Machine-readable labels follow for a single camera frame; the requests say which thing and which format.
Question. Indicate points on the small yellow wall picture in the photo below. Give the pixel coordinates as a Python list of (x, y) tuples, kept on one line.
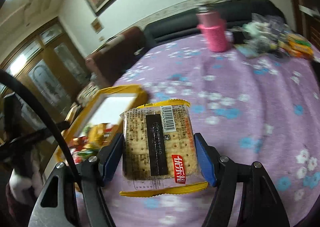
[(96, 25)]

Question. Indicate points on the yellow snack packet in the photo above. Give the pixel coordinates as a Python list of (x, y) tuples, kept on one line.
[(98, 134)]

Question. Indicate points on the yellow-rimmed white tray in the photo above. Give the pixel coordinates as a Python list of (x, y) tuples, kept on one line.
[(106, 107)]

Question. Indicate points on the pink knit-sleeved bottle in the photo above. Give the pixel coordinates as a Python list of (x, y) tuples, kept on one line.
[(213, 27)]

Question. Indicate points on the black leather sofa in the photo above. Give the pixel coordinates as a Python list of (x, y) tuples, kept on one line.
[(184, 24)]

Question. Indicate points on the person's left hand white glove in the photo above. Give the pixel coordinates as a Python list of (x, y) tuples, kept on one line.
[(26, 181)]

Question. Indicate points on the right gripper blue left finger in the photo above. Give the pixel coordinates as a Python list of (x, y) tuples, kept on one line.
[(109, 158)]

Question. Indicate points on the wooden glass-panel door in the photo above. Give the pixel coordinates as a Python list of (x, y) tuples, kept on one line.
[(50, 66)]

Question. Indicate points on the cracker packet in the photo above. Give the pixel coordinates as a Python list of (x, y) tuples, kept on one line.
[(159, 154)]

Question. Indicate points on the orange snack packets pile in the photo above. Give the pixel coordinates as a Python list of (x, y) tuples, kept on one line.
[(296, 46)]

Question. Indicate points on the brown armchair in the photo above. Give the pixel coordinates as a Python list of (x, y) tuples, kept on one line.
[(117, 55)]

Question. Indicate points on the crumpled plastic bag pile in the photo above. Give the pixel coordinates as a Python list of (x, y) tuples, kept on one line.
[(261, 35)]

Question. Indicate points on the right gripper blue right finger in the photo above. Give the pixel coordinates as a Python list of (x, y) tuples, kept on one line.
[(207, 157)]

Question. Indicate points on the patterned blanket bed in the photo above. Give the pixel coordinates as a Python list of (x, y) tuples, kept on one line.
[(86, 94)]

